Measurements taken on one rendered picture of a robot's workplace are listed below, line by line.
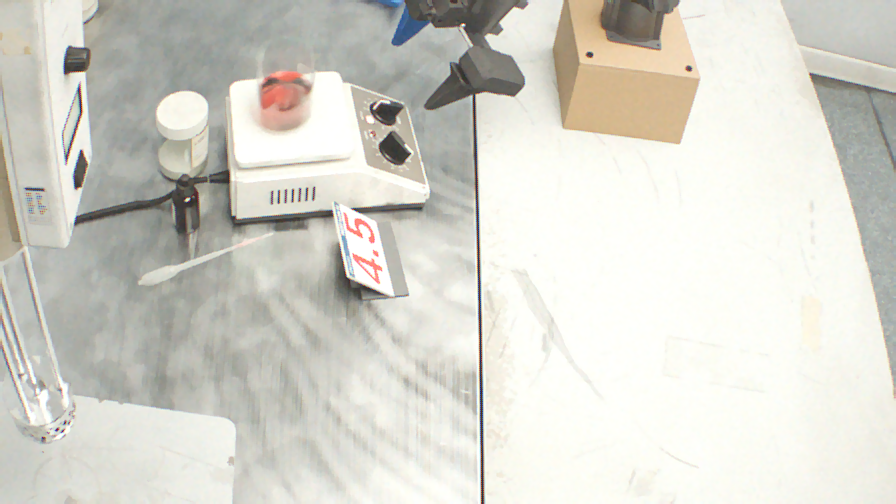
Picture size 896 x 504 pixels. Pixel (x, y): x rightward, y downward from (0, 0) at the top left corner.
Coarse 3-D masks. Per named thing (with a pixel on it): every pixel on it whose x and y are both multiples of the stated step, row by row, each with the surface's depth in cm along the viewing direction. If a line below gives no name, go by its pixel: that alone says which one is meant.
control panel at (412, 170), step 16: (352, 96) 121; (368, 96) 122; (368, 112) 120; (400, 112) 124; (368, 128) 119; (384, 128) 120; (400, 128) 122; (368, 144) 117; (368, 160) 115; (384, 160) 117; (416, 160) 120; (400, 176) 117; (416, 176) 119
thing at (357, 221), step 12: (348, 216) 115; (360, 216) 117; (348, 228) 114; (360, 228) 115; (372, 228) 117; (348, 240) 112; (360, 240) 114; (372, 240) 116; (360, 252) 113; (372, 252) 115; (360, 264) 112; (372, 264) 113; (360, 276) 110; (372, 276) 112; (384, 276) 114; (384, 288) 112
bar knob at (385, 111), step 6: (378, 102) 120; (384, 102) 120; (390, 102) 121; (396, 102) 121; (372, 108) 121; (378, 108) 120; (384, 108) 120; (390, 108) 121; (396, 108) 121; (402, 108) 122; (372, 114) 121; (378, 114) 121; (384, 114) 121; (390, 114) 122; (396, 114) 122; (378, 120) 120; (384, 120) 121; (390, 120) 121; (396, 120) 122
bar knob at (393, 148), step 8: (392, 136) 117; (384, 144) 118; (392, 144) 118; (400, 144) 117; (384, 152) 117; (392, 152) 118; (400, 152) 117; (408, 152) 117; (392, 160) 117; (400, 160) 118
